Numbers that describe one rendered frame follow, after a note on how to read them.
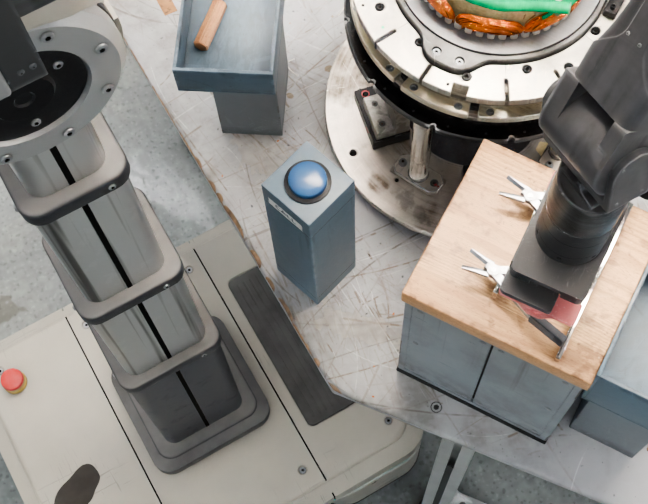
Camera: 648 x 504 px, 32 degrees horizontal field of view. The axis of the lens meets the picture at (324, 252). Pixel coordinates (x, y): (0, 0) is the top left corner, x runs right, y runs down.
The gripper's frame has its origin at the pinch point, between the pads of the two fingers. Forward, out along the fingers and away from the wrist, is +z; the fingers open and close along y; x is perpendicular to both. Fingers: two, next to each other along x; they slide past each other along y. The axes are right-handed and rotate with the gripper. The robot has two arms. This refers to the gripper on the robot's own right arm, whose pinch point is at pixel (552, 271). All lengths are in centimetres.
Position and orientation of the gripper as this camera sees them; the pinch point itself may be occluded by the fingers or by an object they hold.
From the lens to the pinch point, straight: 103.4
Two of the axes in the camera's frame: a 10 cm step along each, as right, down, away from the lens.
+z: 0.2, 3.7, 9.3
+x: -8.9, -4.1, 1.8
